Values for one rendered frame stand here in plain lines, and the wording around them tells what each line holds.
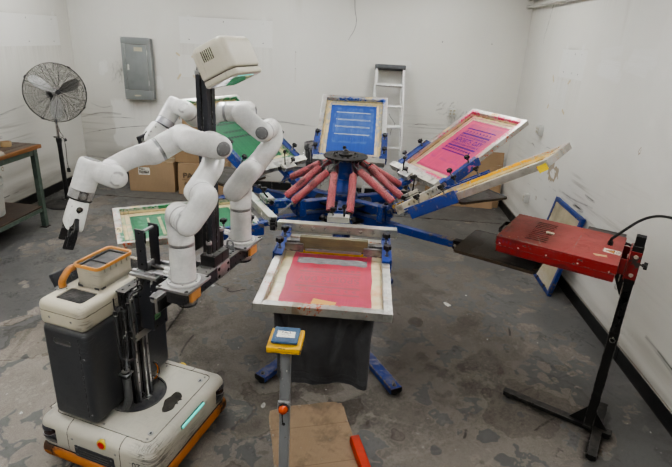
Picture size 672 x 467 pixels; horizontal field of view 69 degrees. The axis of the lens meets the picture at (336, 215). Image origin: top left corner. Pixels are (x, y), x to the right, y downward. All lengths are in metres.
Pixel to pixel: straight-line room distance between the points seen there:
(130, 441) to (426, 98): 5.23
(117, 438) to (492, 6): 5.82
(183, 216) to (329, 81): 4.95
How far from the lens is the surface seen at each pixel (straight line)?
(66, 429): 2.80
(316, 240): 2.55
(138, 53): 7.05
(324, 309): 2.05
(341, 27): 6.49
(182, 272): 1.91
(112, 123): 7.47
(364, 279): 2.38
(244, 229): 2.24
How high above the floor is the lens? 2.04
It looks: 20 degrees down
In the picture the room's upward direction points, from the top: 3 degrees clockwise
